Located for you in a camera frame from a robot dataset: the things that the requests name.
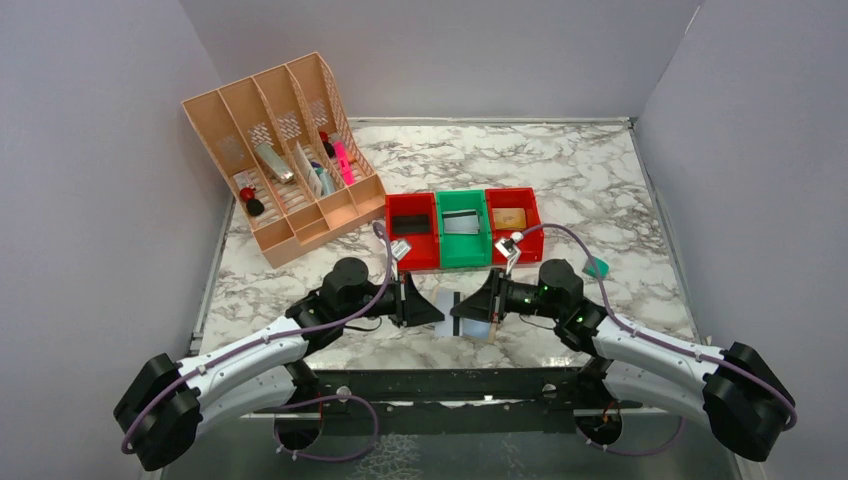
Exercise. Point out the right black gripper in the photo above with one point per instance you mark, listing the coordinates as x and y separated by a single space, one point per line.
497 297

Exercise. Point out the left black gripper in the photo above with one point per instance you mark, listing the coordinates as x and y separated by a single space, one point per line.
403 299

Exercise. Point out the grey striped credit card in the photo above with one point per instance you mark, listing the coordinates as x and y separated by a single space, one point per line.
464 321

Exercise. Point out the beige card holder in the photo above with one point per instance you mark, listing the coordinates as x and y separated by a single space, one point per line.
487 328

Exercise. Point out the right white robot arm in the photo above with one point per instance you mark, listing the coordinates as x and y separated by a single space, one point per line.
731 391

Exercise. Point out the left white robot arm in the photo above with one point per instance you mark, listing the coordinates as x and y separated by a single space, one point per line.
169 403

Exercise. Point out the grey card in bin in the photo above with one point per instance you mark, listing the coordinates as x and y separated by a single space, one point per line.
461 222

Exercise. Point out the black card in bin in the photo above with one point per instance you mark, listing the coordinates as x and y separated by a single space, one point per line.
410 225

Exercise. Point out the gold card in bin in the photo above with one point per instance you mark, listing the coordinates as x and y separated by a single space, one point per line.
509 219

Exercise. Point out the left red bin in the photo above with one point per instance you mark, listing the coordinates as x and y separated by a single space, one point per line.
424 253

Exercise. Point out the red bin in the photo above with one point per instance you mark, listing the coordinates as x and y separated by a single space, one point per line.
424 253
532 245

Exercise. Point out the green bin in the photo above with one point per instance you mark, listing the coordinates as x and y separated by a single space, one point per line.
464 251

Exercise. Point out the right red bin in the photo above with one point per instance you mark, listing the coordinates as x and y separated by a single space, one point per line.
532 245

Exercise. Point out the teal eraser block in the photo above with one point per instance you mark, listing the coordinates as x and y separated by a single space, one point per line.
596 268

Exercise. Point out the pink highlighter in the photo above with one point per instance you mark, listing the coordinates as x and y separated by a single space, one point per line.
343 162

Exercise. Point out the red and black stamp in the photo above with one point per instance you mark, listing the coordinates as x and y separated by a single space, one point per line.
253 206

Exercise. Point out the peach desk file organizer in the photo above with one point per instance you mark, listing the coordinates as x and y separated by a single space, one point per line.
296 107

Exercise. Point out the silver stapler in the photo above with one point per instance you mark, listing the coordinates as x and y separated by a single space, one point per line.
275 163

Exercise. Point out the black mounting rail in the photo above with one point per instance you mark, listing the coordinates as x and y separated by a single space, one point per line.
440 401

